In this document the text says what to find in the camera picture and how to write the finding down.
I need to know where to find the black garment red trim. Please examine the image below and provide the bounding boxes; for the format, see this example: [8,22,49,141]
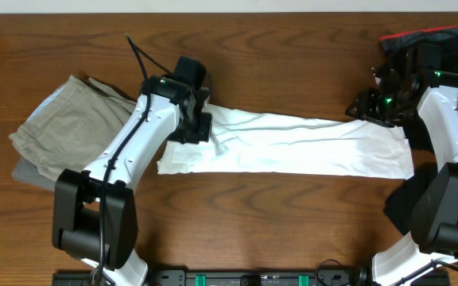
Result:
[381,26,458,234]

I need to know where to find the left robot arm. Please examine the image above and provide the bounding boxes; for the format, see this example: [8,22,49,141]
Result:
[52,76,212,285]

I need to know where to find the folded khaki trousers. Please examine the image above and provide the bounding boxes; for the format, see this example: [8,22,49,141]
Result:
[10,75,136,182]

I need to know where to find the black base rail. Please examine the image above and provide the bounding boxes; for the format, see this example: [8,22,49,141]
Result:
[52,268,452,286]

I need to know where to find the white printed t-shirt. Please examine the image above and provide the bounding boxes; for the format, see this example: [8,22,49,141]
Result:
[157,104,413,180]

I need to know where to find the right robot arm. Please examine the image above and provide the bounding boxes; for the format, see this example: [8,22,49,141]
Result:
[347,64,458,285]

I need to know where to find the folded grey garment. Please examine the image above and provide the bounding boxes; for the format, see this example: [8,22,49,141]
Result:
[11,157,56,192]

